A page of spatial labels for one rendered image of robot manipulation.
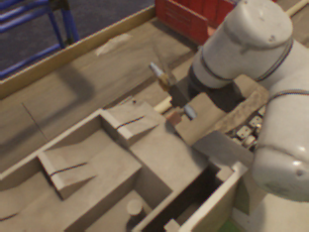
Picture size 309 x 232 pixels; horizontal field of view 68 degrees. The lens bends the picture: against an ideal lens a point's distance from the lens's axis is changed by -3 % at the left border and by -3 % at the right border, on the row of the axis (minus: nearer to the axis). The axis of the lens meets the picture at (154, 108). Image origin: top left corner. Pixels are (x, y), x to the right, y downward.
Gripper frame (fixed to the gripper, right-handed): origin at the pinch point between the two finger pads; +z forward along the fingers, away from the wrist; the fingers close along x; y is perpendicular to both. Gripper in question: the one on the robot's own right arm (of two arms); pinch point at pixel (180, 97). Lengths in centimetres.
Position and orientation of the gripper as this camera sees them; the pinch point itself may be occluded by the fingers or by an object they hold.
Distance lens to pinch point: 63.1
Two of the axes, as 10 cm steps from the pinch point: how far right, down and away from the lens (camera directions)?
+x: -7.5, 5.4, -3.9
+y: -6.1, -7.9, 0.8
